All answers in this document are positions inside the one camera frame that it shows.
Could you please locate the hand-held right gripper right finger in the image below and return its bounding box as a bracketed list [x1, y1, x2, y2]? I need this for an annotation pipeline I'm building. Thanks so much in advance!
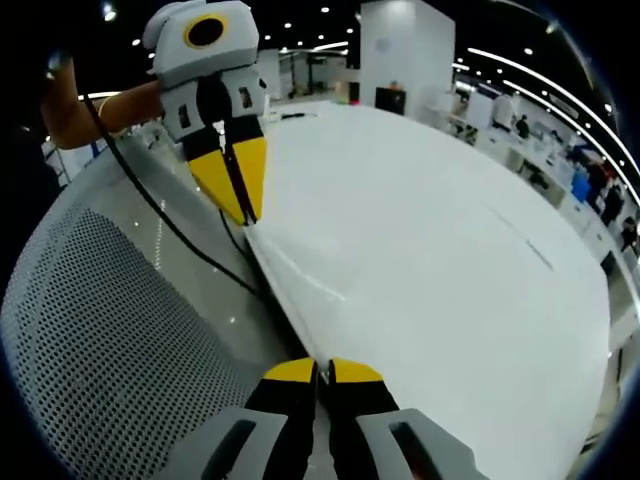
[327, 357, 489, 480]

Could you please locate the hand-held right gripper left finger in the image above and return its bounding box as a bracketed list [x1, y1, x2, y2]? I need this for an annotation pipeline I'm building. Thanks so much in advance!
[164, 357, 320, 480]

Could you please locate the clear resealable bag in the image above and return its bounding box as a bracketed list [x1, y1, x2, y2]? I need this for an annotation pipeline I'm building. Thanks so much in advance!
[242, 218, 361, 382]

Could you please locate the black cabinet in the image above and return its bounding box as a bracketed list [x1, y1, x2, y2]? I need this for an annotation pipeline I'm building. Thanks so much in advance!
[374, 84, 407, 114]

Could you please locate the white mesh office chair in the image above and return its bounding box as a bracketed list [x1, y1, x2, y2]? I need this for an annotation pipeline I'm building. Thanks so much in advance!
[0, 142, 306, 480]

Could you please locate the thin clear plastic strip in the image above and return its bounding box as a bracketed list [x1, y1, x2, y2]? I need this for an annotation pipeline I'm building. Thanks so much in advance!
[487, 202, 557, 273]

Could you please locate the long white counter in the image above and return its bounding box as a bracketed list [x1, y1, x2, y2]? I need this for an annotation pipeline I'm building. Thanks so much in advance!
[424, 87, 640, 351]

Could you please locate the blue box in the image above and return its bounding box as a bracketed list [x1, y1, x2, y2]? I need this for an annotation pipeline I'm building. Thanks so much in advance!
[571, 168, 592, 202]

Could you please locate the black cable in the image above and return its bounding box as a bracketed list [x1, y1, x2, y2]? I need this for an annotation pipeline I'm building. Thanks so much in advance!
[81, 92, 264, 299]

